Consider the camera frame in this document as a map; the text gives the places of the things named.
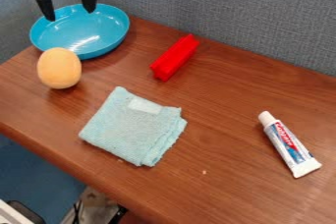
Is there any beige bag under table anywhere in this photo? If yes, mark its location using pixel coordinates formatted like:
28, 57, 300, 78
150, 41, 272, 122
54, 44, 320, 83
60, 187, 126, 224

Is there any yellow foam ball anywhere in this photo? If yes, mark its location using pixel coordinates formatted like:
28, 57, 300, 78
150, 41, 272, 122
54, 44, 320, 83
37, 47, 81, 89

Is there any red plastic block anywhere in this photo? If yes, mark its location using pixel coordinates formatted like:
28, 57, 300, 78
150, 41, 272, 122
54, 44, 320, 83
149, 34, 200, 82

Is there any light blue folded cloth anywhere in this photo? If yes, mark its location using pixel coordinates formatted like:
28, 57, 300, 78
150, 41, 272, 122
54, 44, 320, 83
78, 86, 188, 167

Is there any black chair part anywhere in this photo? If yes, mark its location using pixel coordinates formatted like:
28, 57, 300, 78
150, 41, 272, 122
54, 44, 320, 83
8, 200, 45, 224

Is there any blue plate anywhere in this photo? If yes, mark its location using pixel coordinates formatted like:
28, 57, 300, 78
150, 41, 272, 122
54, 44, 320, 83
29, 4, 129, 60

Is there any white toothpaste tube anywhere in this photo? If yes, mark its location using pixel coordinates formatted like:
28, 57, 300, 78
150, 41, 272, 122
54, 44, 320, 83
258, 111, 321, 179

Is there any white object at corner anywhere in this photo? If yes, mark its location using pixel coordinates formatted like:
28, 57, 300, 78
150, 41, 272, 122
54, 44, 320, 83
0, 199, 33, 224

